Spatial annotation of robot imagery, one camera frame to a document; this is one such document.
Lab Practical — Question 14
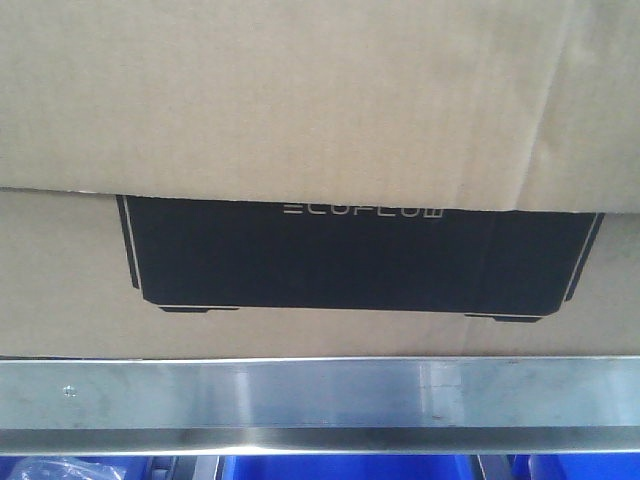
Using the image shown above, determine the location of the clear plastic bag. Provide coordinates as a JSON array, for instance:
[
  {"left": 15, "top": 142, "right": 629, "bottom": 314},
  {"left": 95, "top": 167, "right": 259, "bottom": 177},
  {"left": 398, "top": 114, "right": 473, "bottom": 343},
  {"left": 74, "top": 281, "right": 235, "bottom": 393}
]
[{"left": 8, "top": 457, "right": 128, "bottom": 480}]

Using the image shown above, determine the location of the stainless steel shelf rack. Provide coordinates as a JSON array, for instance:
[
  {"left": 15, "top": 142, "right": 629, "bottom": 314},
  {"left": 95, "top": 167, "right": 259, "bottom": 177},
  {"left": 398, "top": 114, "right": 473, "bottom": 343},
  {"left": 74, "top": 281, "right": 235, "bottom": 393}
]
[{"left": 1, "top": 356, "right": 639, "bottom": 456}]

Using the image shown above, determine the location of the brown EcoFlow cardboard box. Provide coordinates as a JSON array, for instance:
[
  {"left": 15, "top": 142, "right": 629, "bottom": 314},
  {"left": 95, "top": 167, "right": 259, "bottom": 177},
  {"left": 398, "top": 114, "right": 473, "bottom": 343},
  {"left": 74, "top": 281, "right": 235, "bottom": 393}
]
[{"left": 1, "top": 1, "right": 639, "bottom": 359}]

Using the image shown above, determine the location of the blue plastic bin far right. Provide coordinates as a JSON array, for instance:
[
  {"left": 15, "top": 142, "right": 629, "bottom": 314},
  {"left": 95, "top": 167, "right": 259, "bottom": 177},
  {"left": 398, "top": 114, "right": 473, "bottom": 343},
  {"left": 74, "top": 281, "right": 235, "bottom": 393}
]
[{"left": 508, "top": 453, "right": 639, "bottom": 480}]

